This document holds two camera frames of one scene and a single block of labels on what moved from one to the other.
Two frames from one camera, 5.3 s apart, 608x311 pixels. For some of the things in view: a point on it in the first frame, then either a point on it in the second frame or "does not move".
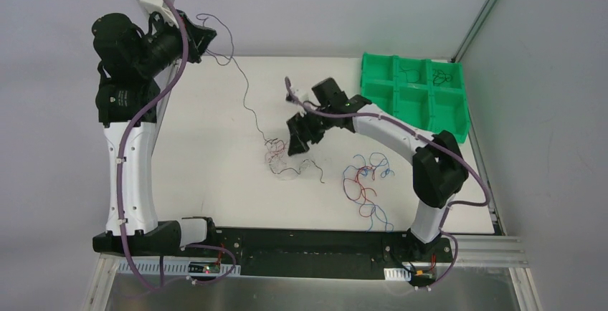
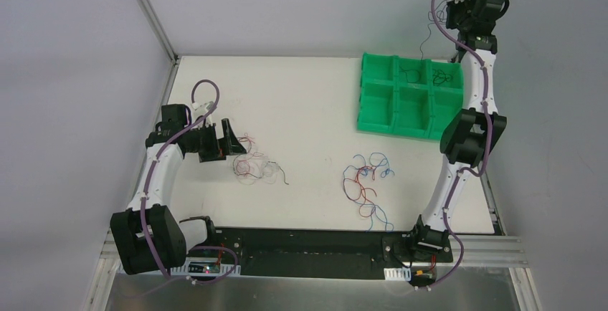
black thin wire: x=239 y=67 to x=429 y=23
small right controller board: x=424 y=274 does not move
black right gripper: x=307 y=124 to x=461 y=9
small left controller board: x=204 y=267 does not move
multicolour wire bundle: x=275 y=155 to x=250 y=166
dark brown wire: x=440 y=77 does not move
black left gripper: x=193 y=36 to x=211 y=143
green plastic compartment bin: x=428 y=94 does not move
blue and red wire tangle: x=354 y=185 does not move
